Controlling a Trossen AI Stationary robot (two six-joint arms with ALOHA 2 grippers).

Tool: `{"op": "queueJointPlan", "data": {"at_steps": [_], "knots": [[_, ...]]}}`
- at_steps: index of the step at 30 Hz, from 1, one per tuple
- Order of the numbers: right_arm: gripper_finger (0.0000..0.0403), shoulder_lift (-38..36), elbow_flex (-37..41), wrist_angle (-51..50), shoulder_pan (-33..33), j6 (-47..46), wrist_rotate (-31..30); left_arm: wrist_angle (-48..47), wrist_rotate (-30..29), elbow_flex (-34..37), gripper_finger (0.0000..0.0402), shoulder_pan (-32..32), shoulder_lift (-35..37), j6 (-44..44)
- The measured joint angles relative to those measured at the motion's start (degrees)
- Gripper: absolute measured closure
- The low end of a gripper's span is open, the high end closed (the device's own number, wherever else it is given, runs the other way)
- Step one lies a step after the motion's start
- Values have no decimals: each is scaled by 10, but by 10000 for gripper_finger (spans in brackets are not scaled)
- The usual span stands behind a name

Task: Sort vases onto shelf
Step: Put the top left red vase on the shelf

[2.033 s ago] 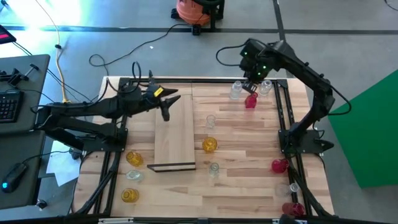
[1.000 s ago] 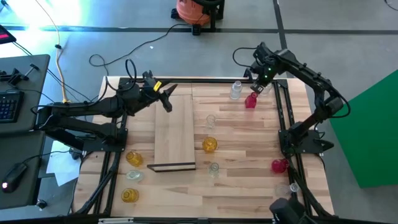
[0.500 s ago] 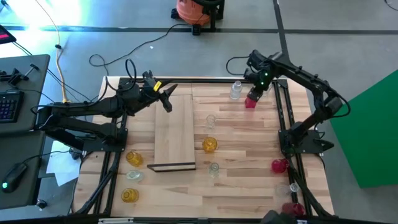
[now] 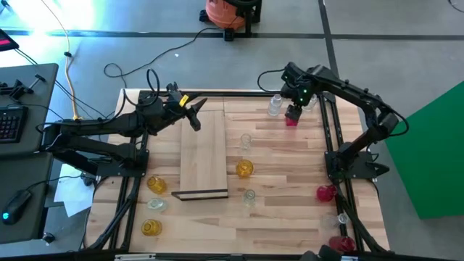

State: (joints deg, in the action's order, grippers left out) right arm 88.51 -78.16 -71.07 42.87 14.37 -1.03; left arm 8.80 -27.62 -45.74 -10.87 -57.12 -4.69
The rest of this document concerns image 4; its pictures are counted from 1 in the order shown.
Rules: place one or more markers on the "wooden shelf black frame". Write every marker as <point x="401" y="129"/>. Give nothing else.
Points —
<point x="203" y="156"/>

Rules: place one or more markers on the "red bulbous glass vase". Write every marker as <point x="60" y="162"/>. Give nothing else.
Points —
<point x="325" y="193"/>

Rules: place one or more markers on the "tall clear ribbed bottle vase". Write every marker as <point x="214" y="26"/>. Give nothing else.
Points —
<point x="274" y="108"/>

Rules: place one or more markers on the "black keyboard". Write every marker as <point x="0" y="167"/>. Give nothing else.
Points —
<point x="11" y="124"/>

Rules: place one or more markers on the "green board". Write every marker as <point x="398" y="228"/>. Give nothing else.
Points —
<point x="427" y="152"/>

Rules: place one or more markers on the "black desk clamp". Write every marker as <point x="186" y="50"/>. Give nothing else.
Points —
<point x="16" y="90"/>

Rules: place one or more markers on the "red ribbed glass vase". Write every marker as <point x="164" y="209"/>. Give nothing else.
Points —
<point x="290" y="123"/>

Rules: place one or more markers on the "red wide-rim glass vase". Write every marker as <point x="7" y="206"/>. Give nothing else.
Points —
<point x="342" y="244"/>

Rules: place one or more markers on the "clear squat glass vase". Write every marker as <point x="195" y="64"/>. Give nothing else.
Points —
<point x="156" y="205"/>

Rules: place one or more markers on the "black desk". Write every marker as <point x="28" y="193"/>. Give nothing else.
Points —
<point x="32" y="119"/>
<point x="29" y="232"/>

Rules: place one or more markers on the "black aluminium table frame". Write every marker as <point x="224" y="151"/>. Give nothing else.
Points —
<point x="235" y="94"/>

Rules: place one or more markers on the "black round knob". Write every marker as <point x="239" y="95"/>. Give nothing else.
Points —
<point x="48" y="238"/>

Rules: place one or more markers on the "orange shop vacuum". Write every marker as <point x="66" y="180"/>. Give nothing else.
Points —
<point x="221" y="14"/>

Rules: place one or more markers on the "black computer mouse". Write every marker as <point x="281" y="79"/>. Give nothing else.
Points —
<point x="16" y="206"/>

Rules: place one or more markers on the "clear diamond-cut glass vase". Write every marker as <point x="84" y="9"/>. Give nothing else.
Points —
<point x="331" y="221"/>

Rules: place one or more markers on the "black device red display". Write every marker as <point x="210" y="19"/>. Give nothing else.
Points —
<point x="6" y="40"/>

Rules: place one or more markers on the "clear conical carafe vase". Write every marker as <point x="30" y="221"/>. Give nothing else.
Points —
<point x="245" y="143"/>

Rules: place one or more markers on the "white paper sheet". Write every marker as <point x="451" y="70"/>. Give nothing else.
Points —
<point x="72" y="188"/>

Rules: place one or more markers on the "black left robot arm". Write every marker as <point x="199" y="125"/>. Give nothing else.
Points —
<point x="108" y="125"/>

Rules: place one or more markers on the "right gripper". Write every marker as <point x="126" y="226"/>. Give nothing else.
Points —
<point x="301" y="94"/>

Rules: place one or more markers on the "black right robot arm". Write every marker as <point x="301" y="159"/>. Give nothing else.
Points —
<point x="348" y="90"/>

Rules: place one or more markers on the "yellow textured glass vase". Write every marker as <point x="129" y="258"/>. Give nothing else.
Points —
<point x="244" y="169"/>

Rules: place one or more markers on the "short clear ribbed jar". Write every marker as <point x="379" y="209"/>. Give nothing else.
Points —
<point x="311" y="105"/>

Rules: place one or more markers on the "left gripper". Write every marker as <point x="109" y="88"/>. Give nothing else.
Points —
<point x="168" y="108"/>

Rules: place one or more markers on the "black stand post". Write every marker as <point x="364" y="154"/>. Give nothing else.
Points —
<point x="253" y="18"/>

